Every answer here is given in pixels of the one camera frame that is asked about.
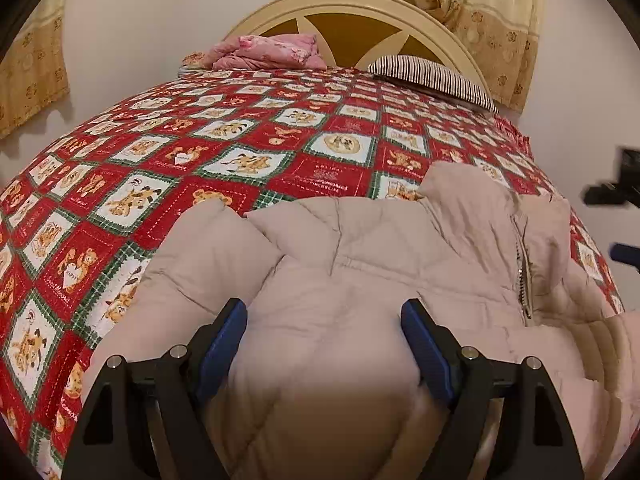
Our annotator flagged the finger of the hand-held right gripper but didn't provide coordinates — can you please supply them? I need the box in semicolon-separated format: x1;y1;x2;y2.
584;146;640;207
610;242;640;275

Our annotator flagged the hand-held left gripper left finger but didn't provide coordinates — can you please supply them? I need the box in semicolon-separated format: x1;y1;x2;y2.
60;298;248;480

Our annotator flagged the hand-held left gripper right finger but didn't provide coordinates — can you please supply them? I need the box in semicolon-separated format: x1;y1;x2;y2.
400;298;586;480

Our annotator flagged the beige puffer jacket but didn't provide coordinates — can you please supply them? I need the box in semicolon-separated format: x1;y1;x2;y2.
80;162;640;480

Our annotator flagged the red plaid cloth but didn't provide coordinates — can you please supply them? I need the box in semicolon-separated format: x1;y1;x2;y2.
492;112;532;153

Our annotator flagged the striped pillow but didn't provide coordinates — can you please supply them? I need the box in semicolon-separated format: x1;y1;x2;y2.
367;55;498;113

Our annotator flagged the red teddy bear printed bedspread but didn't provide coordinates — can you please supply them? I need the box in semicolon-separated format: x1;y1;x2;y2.
0;67;626;480

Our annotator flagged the pink folded blanket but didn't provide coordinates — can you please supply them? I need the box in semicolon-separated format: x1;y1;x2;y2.
197;32;328;71

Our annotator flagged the cream wooden headboard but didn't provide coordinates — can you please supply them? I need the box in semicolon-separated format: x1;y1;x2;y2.
222;0;493;106

